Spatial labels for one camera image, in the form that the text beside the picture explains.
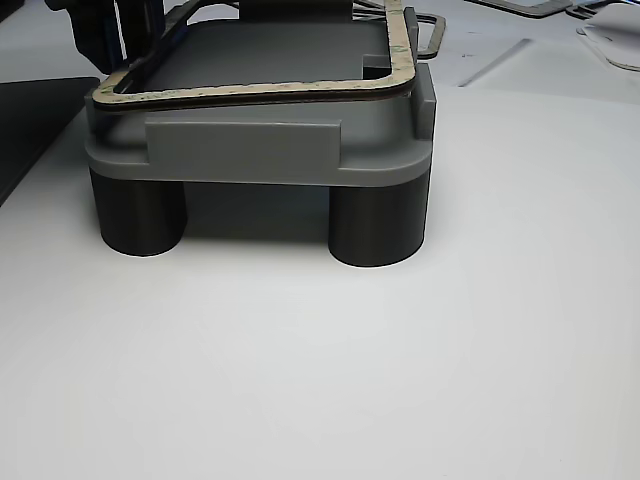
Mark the beige adhesive rectangular frame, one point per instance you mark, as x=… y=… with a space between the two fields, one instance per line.
x=400 y=65

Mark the grey rectangular mat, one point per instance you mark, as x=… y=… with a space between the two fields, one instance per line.
x=30 y=125

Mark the grey holder with black legs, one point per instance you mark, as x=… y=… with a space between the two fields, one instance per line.
x=240 y=145

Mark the grey gasket frame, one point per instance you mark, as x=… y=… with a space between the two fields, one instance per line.
x=540 y=11

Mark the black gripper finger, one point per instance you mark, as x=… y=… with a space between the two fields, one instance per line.
x=145 y=25
x=95 y=35

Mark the white flat sheet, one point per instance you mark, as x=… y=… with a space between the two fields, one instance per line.
x=620 y=50

